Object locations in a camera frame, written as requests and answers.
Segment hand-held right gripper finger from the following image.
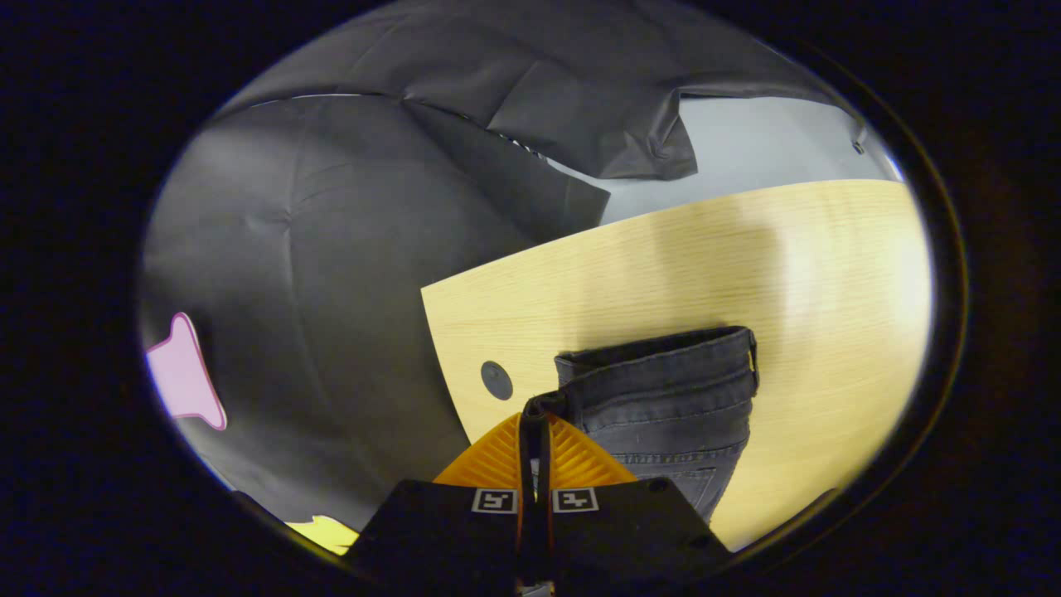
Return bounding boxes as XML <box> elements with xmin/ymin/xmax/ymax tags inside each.
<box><xmin>537</xmin><ymin>412</ymin><xmax>736</xmax><ymax>597</ymax></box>
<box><xmin>342</xmin><ymin>412</ymin><xmax>537</xmax><ymax>597</ymax></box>

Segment dark grey jeans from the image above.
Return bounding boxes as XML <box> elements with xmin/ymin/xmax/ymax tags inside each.
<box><xmin>522</xmin><ymin>326</ymin><xmax>759</xmax><ymax>523</ymax></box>

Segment dark round table grommet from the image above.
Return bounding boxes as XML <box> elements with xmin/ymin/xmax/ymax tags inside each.
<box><xmin>481</xmin><ymin>361</ymin><xmax>513</xmax><ymax>401</ymax></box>

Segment black backdrop cloth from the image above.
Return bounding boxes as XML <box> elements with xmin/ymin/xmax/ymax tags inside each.
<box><xmin>139</xmin><ymin>0</ymin><xmax>867</xmax><ymax>531</ymax></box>

